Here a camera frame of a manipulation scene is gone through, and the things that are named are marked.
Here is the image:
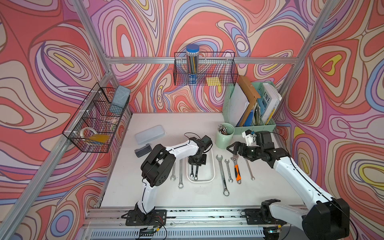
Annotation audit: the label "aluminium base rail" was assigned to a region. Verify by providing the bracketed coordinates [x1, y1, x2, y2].
[75, 206, 308, 240]

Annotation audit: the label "small grey plastic box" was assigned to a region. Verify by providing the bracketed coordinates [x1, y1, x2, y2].
[135, 144, 152, 158]

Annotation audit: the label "orange brown folder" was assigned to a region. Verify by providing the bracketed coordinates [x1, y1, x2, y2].
[238, 76, 261, 127]

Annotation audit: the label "yellow cloth pad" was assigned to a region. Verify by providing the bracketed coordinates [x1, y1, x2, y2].
[84, 134, 110, 145]

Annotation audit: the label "white plastic storage box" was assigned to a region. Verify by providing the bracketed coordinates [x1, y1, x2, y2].
[186, 150, 216, 184]

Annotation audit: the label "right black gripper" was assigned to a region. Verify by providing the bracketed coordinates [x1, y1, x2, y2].
[227, 141, 263, 160]

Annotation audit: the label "chrome 18mm combination wrench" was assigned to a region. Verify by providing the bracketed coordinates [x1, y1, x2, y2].
[170, 163, 176, 181]

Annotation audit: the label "chrome ring end wrench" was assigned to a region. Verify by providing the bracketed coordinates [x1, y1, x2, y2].
[194, 166, 199, 181]

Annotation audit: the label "chrome Greenfield combination wrench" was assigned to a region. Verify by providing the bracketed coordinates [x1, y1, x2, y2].
[178, 159, 184, 189]

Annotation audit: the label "black wire wall basket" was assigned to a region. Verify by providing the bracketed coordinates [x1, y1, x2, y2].
[174, 51, 238, 86]

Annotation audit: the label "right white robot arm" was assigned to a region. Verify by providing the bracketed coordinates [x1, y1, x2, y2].
[227, 130, 350, 240]

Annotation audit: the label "clear tape roll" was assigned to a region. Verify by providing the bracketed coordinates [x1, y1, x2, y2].
[80, 127, 98, 139]

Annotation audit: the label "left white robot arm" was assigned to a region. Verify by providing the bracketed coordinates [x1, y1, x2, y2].
[122, 136, 213, 226]

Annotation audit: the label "white book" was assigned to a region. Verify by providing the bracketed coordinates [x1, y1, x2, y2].
[262, 83, 282, 125]

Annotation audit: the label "translucent box lid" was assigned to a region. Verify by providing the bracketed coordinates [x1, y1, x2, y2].
[135, 125, 165, 145]

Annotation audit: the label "blue folder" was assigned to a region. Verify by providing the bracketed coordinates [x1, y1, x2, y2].
[243, 111, 254, 127]

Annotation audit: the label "thin chrome wrench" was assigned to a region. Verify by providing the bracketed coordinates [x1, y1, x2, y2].
[245, 159, 255, 181]

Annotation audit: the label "green plastic file organizer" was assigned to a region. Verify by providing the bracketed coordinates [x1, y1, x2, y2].
[222, 80, 283, 136]

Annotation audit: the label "yellow sticky notes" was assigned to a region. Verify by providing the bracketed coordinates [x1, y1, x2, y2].
[206, 77, 222, 87]

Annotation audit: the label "grey blue sponge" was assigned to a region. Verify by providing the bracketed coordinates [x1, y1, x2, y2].
[111, 86, 131, 108]

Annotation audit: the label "green ceramic pen cup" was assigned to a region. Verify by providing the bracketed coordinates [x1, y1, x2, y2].
[215, 123, 235, 149]

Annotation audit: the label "orange handled adjustable wrench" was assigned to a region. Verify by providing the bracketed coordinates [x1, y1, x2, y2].
[231, 155, 242, 185]

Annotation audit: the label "small chrome wrench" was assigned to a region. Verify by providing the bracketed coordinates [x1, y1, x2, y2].
[225, 159, 234, 183]

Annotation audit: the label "blue capped pencil tube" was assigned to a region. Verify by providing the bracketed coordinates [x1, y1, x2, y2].
[186, 44, 200, 85]

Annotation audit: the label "long chrome combination wrench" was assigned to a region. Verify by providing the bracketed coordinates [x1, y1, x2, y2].
[216, 155, 230, 197]

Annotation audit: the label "black wire side basket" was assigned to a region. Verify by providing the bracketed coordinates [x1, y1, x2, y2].
[62, 83, 130, 153]

